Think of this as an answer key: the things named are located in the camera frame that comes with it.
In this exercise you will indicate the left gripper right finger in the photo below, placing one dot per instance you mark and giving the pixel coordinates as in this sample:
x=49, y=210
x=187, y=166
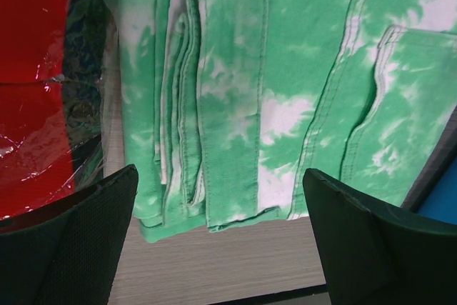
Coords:
x=373, y=252

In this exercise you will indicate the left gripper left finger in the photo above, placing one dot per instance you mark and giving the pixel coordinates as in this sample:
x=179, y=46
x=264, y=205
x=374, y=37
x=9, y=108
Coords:
x=67, y=252

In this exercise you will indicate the red garment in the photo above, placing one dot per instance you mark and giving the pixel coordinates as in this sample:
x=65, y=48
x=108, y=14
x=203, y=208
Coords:
x=55, y=100

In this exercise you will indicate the green white tie-dye cloth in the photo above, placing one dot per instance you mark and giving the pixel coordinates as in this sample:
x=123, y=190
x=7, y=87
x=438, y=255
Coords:
x=226, y=103

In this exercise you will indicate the blue open suitcase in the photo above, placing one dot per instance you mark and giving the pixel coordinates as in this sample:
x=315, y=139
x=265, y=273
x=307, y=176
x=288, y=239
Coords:
x=439, y=161

